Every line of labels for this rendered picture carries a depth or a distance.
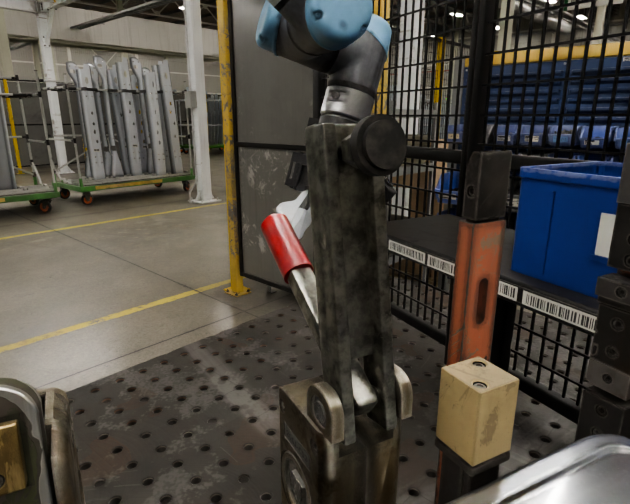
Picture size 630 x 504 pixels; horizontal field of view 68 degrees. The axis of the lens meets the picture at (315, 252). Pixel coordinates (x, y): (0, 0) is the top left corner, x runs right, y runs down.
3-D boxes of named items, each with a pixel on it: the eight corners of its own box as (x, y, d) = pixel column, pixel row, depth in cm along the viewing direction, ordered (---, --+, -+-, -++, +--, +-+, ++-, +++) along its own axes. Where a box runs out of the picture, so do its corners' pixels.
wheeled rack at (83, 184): (82, 207, 661) (63, 73, 613) (53, 199, 725) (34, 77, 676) (196, 191, 800) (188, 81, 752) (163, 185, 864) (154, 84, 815)
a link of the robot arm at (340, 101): (382, 105, 72) (358, 85, 66) (374, 134, 73) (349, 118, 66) (342, 101, 76) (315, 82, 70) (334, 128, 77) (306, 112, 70)
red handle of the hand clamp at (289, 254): (339, 412, 25) (248, 211, 34) (328, 429, 27) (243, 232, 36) (403, 392, 27) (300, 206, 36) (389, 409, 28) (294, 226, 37)
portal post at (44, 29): (68, 176, 1006) (44, 6, 915) (52, 172, 1065) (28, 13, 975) (85, 174, 1031) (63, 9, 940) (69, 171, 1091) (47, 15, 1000)
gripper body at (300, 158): (309, 197, 79) (328, 126, 78) (352, 208, 74) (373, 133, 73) (281, 188, 72) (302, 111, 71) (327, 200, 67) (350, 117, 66)
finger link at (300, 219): (262, 238, 69) (297, 195, 73) (294, 248, 66) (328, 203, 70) (255, 224, 67) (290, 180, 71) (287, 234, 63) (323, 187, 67)
